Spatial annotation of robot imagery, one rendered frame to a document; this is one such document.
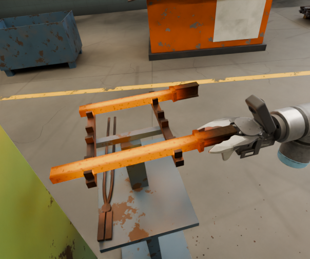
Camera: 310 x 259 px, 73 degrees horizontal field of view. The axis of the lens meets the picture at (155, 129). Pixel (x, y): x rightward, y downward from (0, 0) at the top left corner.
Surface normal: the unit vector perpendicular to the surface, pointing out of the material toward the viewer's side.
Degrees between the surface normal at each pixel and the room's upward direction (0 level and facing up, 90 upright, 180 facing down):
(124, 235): 0
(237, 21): 90
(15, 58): 90
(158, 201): 0
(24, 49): 90
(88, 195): 0
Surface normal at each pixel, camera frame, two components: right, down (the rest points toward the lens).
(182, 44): 0.01, 0.65
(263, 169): -0.08, -0.76
